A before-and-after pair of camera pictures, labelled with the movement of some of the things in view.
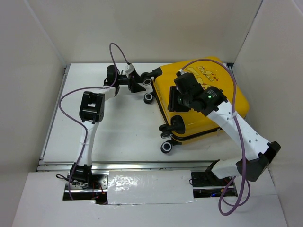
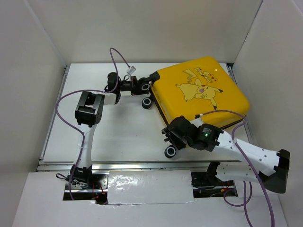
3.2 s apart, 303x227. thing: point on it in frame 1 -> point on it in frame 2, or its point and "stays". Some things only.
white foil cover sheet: [152, 187] stays
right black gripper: [173, 104] -> [177, 143]
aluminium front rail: [118, 166] stays
